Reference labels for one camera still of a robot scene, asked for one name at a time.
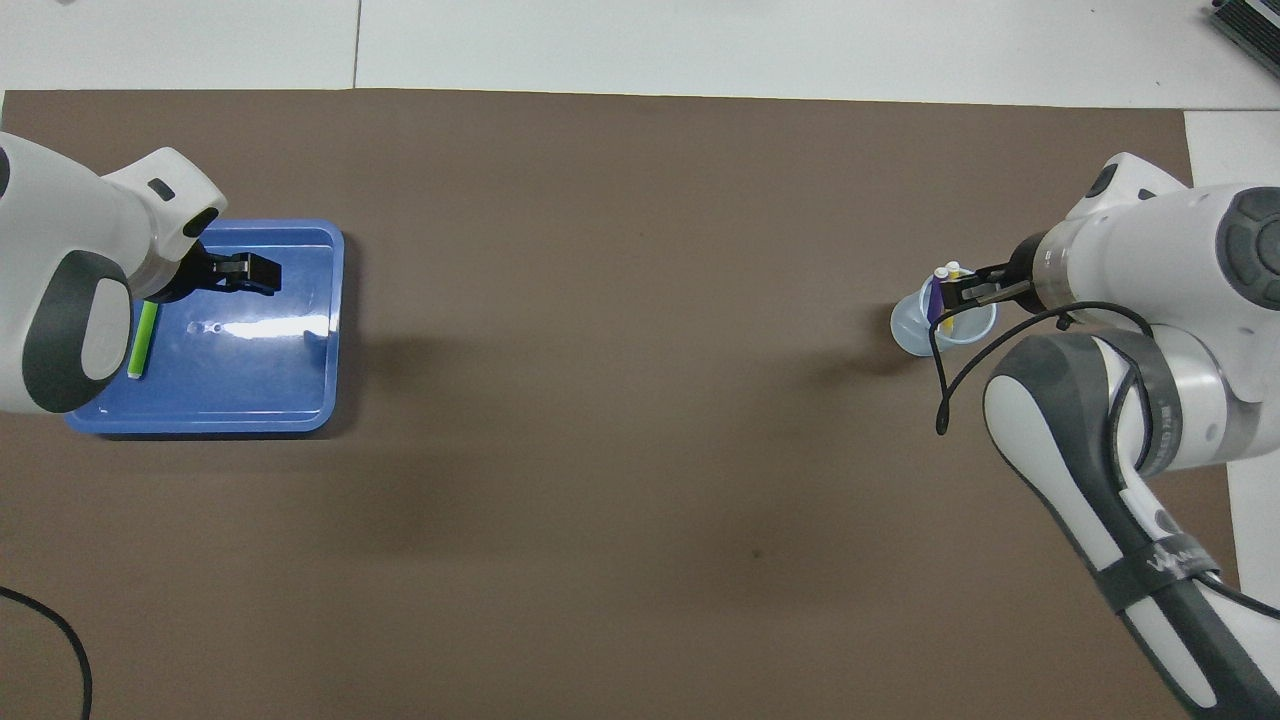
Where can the yellow pen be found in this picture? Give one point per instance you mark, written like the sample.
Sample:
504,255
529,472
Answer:
954,268

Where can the blue plastic tray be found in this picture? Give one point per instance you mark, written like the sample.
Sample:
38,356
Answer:
260,400

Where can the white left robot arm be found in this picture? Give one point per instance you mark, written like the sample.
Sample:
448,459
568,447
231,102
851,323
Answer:
60,230

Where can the grey ribbed device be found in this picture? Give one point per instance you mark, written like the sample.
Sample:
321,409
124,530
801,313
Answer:
1250,25

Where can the purple pen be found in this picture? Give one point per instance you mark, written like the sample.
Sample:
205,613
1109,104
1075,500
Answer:
935,300

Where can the green pen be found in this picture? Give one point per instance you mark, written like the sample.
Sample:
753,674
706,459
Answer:
141,345

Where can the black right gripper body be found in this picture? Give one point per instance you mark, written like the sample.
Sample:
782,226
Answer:
1025,275

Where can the translucent plastic cup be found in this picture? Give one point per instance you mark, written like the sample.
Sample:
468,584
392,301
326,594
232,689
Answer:
910,335

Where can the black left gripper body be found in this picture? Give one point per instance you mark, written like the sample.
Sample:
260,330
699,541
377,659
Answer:
185,275

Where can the brown table mat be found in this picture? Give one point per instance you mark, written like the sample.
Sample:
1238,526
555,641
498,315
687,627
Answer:
600,560

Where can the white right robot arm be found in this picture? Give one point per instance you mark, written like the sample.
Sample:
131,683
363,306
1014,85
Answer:
1180,260

